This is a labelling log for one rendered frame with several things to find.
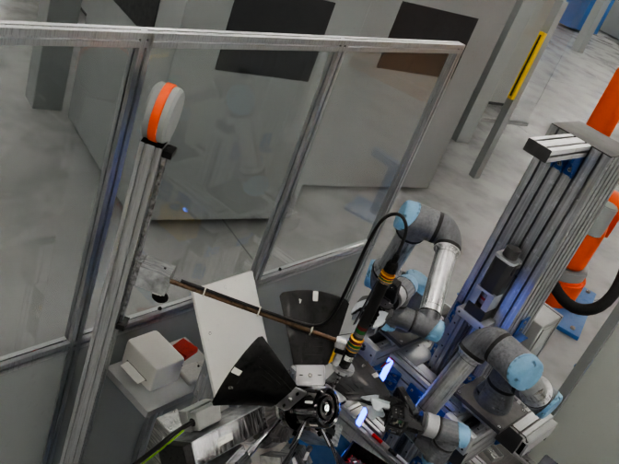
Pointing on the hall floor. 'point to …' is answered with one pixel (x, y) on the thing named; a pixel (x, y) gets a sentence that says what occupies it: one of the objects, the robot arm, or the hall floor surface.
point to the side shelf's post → (145, 436)
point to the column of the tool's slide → (112, 300)
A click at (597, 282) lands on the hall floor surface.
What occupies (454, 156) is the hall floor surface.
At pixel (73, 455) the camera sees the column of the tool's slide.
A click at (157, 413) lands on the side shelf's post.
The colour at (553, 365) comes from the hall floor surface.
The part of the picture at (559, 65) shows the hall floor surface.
